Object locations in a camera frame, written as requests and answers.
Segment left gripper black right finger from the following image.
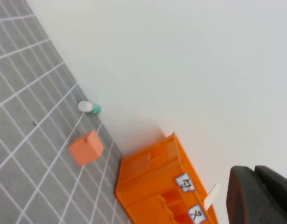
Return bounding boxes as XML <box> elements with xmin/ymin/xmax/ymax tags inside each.
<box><xmin>254</xmin><ymin>165</ymin><xmax>287</xmax><ymax>224</ymax></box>

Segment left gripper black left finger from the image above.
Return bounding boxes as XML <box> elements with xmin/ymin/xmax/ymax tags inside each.
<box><xmin>225</xmin><ymin>165</ymin><xmax>278</xmax><ymax>224</ymax></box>

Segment white plastic knife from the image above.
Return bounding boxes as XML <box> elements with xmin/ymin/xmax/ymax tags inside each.
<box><xmin>203</xmin><ymin>182</ymin><xmax>221</xmax><ymax>209</ymax></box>

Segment orange plastic cutlery holder crate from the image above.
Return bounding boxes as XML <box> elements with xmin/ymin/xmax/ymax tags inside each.
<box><xmin>114</xmin><ymin>132</ymin><xmax>219</xmax><ymax>224</ymax></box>

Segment orange foam cube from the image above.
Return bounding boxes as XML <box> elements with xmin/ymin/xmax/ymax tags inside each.
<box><xmin>68</xmin><ymin>129</ymin><xmax>105</xmax><ymax>167</ymax></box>

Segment green white glue stick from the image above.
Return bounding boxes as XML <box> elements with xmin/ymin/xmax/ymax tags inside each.
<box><xmin>77</xmin><ymin>100</ymin><xmax>103</xmax><ymax>115</ymax></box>

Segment grey grid tablecloth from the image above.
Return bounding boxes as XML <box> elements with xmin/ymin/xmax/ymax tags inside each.
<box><xmin>0</xmin><ymin>0</ymin><xmax>133</xmax><ymax>224</ymax></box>

